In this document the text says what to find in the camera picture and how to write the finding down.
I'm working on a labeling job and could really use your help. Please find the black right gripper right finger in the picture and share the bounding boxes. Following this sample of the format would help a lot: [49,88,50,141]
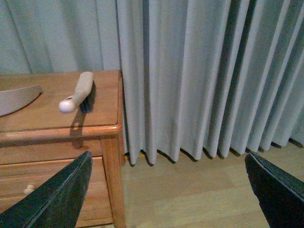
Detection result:
[245,152,304,228]

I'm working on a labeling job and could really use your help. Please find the wooden nightstand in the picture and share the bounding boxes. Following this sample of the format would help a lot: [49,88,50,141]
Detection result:
[0,70,126,228]

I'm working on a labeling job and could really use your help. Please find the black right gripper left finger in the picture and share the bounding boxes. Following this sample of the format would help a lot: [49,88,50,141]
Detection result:
[0,151,93,228]

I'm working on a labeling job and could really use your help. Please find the white hand brush black bristles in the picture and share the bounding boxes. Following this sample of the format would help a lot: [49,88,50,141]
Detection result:
[59,72,96,114]

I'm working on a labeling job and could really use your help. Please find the light grey curtain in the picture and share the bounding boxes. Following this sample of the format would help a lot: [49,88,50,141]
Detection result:
[0,0,304,164]

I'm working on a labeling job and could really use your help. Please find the wooden drawer knob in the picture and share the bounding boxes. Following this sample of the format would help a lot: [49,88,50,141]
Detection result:
[23,184,36,195]

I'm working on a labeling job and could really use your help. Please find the white plastic dustpan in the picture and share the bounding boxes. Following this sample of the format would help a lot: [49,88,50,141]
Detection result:
[0,85,43,116]

